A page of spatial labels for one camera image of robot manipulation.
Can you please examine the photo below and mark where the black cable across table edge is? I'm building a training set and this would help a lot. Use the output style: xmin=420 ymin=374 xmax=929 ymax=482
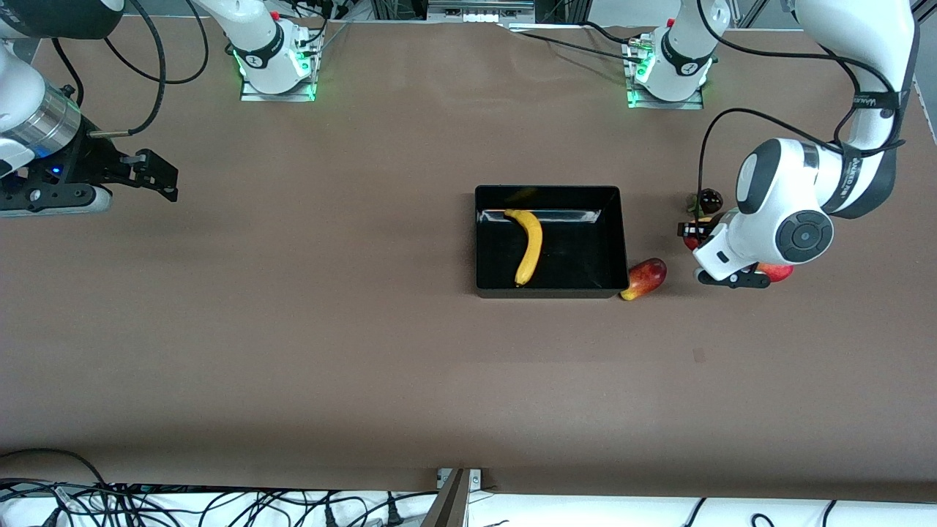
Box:
xmin=505 ymin=22 xmax=649 ymax=63

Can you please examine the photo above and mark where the right arm black loop cable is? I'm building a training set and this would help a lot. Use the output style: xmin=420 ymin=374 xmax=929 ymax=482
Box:
xmin=105 ymin=0 xmax=210 ymax=85

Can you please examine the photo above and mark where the dark purple mangosteen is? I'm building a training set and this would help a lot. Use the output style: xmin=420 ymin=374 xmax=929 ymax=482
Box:
xmin=687 ymin=188 xmax=724 ymax=218

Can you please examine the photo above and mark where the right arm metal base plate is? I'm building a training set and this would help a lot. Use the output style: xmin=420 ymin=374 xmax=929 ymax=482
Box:
xmin=240 ymin=29 xmax=317 ymax=102

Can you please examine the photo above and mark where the black cable tangle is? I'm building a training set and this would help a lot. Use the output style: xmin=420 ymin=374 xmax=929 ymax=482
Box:
xmin=0 ymin=448 xmax=411 ymax=527

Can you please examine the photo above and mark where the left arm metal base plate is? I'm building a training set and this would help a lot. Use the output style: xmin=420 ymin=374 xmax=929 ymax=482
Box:
xmin=626 ymin=33 xmax=705 ymax=111

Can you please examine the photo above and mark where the yellow banana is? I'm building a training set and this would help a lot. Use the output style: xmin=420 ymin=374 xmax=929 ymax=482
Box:
xmin=504 ymin=209 xmax=544 ymax=288

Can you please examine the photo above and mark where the grey aluminium profile post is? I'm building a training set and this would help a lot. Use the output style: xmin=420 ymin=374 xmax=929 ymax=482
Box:
xmin=421 ymin=468 xmax=469 ymax=527

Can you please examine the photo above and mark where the black rectangular plastic box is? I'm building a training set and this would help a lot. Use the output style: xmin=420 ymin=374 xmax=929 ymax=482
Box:
xmin=474 ymin=184 xmax=630 ymax=299

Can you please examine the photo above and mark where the red yellow mango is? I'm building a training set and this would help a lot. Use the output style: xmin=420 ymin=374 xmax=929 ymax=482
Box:
xmin=619 ymin=258 xmax=668 ymax=302

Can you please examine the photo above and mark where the small metal table bracket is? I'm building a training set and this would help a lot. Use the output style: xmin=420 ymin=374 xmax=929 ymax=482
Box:
xmin=437 ymin=468 xmax=482 ymax=490

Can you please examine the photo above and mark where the small red apple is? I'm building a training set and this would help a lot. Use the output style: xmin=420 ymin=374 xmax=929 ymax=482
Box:
xmin=683 ymin=217 xmax=712 ymax=252

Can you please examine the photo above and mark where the white connector strip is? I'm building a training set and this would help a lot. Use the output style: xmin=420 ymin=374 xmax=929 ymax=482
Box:
xmin=428 ymin=0 xmax=537 ymax=23

